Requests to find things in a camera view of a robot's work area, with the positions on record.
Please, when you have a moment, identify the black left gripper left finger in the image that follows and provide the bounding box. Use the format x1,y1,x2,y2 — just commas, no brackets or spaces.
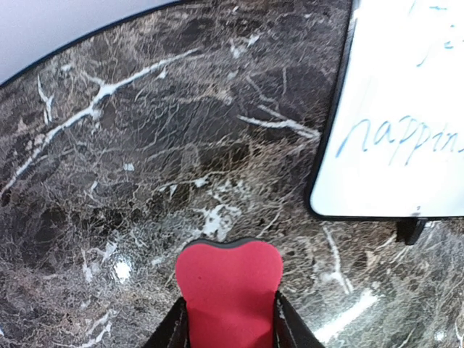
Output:
143,297,189,348

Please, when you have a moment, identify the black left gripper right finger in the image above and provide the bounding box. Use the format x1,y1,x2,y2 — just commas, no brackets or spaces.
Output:
273,291,323,348

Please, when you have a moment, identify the red bone-shaped eraser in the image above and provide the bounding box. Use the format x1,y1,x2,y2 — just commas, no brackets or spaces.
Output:
175,238,283,347

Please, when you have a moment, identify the white whiteboard black frame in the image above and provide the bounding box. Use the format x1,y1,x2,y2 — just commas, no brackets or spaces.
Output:
309,1,463,220

